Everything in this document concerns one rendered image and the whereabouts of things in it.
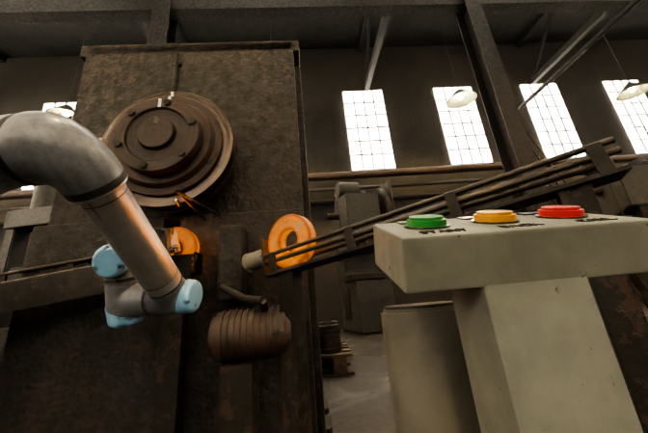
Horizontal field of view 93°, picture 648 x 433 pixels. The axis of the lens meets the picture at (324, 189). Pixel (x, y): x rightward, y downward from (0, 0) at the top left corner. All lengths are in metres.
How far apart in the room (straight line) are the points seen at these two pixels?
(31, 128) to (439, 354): 0.63
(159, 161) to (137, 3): 5.27
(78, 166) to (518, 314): 0.59
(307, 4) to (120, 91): 4.44
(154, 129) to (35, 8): 5.84
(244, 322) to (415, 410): 0.52
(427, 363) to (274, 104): 1.21
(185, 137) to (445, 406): 1.02
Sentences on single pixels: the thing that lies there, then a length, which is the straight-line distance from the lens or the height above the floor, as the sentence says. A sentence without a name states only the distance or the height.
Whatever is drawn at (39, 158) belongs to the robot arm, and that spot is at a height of 0.76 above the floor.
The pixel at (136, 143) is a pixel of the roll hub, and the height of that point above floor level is 1.08.
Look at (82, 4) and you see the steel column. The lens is 6.65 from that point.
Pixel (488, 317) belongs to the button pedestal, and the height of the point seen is 0.51.
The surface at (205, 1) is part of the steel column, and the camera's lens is 6.00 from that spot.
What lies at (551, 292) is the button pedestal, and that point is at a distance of 0.35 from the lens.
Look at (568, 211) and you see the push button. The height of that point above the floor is 0.60.
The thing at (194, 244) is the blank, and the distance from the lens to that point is 1.12.
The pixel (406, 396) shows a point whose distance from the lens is 0.47.
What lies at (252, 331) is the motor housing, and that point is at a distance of 0.86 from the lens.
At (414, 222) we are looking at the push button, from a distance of 0.32.
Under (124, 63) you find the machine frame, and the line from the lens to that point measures 1.78.
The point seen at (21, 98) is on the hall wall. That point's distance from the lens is 11.61.
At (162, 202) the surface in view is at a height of 0.90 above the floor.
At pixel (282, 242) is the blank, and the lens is 0.91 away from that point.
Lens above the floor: 0.54
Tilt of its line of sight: 20 degrees up
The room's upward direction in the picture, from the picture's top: 5 degrees counter-clockwise
